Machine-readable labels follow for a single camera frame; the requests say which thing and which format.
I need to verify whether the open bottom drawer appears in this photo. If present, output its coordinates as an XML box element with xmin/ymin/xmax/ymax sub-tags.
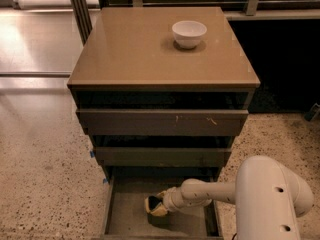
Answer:
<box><xmin>101</xmin><ymin>167</ymin><xmax>224</xmax><ymax>240</ymax></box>

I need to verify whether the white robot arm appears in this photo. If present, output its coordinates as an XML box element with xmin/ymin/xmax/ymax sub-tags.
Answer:
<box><xmin>145</xmin><ymin>156</ymin><xmax>314</xmax><ymax>240</ymax></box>

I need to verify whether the green yellow sponge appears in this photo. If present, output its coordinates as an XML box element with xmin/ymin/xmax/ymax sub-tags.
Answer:
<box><xmin>145</xmin><ymin>196</ymin><xmax>162</xmax><ymax>214</ymax></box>

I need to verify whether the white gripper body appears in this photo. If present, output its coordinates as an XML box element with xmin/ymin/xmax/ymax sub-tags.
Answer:
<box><xmin>162</xmin><ymin>187</ymin><xmax>184</xmax><ymax>212</ymax></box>

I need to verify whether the blue tape piece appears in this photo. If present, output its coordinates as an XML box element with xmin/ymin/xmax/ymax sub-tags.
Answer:
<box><xmin>89</xmin><ymin>151</ymin><xmax>95</xmax><ymax>158</ymax></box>
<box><xmin>102</xmin><ymin>178</ymin><xmax>109</xmax><ymax>184</ymax></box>

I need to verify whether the blue tape piece lower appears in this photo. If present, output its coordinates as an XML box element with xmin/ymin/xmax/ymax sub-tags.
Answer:
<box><xmin>102</xmin><ymin>178</ymin><xmax>109</xmax><ymax>184</ymax></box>

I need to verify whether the brown drawer cabinet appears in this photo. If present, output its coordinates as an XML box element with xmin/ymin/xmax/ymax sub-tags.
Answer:
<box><xmin>66</xmin><ymin>6</ymin><xmax>262</xmax><ymax>185</ymax></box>

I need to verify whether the middle drawer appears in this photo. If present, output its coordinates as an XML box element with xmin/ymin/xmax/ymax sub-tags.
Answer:
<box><xmin>94</xmin><ymin>147</ymin><xmax>231</xmax><ymax>167</ymax></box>

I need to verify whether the top drawer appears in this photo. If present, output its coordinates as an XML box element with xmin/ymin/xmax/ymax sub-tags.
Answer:
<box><xmin>76</xmin><ymin>109</ymin><xmax>248</xmax><ymax>136</ymax></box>

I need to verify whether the blue tape piece upper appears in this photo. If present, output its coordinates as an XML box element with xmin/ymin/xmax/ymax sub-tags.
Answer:
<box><xmin>89</xmin><ymin>151</ymin><xmax>95</xmax><ymax>158</ymax></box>

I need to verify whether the grey floor bracket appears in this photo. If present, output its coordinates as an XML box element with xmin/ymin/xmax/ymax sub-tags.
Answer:
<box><xmin>304</xmin><ymin>103</ymin><xmax>320</xmax><ymax>121</ymax></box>

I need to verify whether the white bowl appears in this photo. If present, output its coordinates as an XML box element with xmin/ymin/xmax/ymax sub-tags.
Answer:
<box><xmin>172</xmin><ymin>20</ymin><xmax>207</xmax><ymax>49</ymax></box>

